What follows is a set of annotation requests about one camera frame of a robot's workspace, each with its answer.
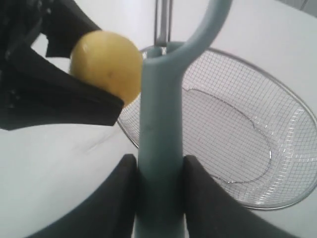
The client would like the oval wire mesh basket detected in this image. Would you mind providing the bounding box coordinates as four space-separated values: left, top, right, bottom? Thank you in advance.
118 48 317 210

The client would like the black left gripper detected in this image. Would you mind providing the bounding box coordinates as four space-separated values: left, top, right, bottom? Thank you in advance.
0 0 101 72

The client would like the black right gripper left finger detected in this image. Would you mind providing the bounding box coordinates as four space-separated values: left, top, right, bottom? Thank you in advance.
31 154 138 238

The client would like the yellow lemon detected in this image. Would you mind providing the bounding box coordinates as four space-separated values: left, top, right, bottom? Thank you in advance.
69 30 143 107

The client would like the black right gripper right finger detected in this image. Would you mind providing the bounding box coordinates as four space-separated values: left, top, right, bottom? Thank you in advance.
182 155 293 238

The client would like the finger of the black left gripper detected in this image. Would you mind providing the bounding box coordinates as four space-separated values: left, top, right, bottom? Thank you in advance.
0 45 123 130

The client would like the teal vegetable peeler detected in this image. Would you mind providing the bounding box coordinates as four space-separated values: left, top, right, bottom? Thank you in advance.
134 0 232 238

